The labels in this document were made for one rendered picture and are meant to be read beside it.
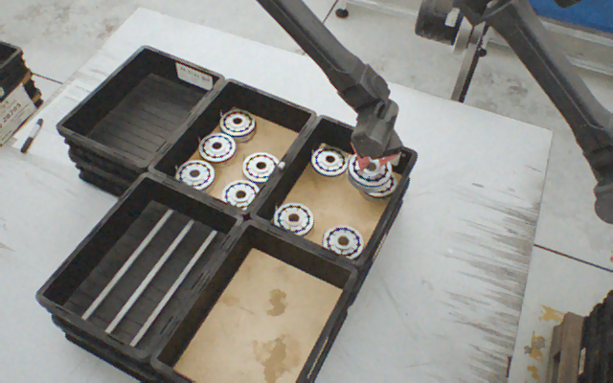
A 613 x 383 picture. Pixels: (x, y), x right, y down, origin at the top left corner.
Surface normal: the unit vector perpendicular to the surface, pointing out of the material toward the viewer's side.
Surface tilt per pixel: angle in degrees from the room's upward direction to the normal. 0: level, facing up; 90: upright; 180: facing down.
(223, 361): 0
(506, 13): 88
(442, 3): 90
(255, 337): 0
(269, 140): 0
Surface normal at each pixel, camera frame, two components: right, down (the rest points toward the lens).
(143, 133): 0.04, -0.61
